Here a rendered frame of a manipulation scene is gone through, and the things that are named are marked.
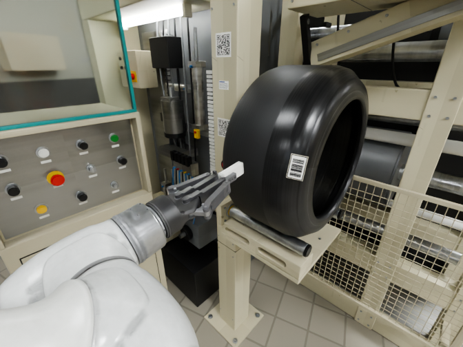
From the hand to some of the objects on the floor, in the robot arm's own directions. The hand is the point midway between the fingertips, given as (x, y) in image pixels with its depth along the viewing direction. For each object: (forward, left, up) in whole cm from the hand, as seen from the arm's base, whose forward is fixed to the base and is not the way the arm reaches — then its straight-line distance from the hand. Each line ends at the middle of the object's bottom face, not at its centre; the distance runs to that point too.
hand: (231, 173), depth 54 cm
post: (+40, +27, -122) cm, 131 cm away
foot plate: (+40, +27, -122) cm, 131 cm away
